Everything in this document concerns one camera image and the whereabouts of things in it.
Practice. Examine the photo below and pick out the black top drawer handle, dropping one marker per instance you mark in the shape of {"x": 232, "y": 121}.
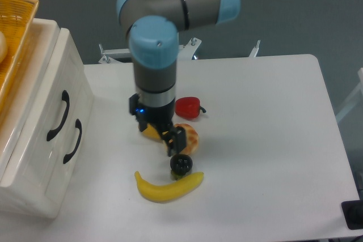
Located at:
{"x": 52, "y": 133}

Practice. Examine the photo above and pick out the black device at edge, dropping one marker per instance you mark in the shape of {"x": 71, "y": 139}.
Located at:
{"x": 352, "y": 211}

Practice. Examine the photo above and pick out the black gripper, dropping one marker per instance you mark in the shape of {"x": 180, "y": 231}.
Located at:
{"x": 159, "y": 118}

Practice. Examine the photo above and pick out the black drawer handle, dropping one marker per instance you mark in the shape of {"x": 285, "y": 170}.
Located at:
{"x": 75, "y": 141}
{"x": 52, "y": 133}

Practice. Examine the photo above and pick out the white drawer cabinet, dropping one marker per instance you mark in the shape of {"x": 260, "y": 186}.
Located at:
{"x": 23, "y": 197}

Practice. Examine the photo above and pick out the yellow banana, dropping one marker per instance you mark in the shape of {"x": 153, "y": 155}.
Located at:
{"x": 168, "y": 192}

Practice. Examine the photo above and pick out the yellow bell pepper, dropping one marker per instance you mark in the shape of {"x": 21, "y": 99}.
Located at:
{"x": 151, "y": 133}

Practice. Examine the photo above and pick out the white table frame bracket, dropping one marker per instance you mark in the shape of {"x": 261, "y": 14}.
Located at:
{"x": 255, "y": 50}

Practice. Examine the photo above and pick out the red bell pepper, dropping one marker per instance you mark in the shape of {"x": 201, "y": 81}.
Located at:
{"x": 188, "y": 107}

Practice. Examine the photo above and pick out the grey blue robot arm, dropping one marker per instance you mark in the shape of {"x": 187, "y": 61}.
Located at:
{"x": 151, "y": 28}

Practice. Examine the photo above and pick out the yellow wicker basket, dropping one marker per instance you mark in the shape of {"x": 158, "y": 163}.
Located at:
{"x": 16, "y": 19}

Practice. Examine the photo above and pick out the black lower drawer handle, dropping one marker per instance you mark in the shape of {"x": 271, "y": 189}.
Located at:
{"x": 75, "y": 141}

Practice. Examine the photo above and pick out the white chair frame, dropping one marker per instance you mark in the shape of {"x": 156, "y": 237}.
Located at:
{"x": 353, "y": 98}

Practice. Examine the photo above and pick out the black grape bunch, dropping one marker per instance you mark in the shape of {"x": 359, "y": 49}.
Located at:
{"x": 181, "y": 165}

